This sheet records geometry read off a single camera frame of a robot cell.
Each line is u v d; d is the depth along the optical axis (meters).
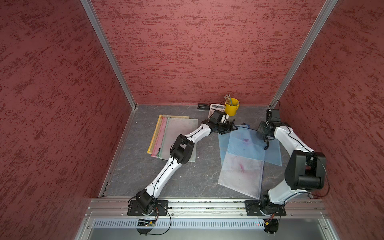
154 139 1.00
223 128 0.95
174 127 1.07
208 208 0.76
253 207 0.74
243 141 1.01
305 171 0.46
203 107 1.18
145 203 0.65
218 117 0.88
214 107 1.19
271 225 0.72
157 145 0.97
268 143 0.92
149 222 0.71
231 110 1.11
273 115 0.71
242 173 0.87
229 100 1.06
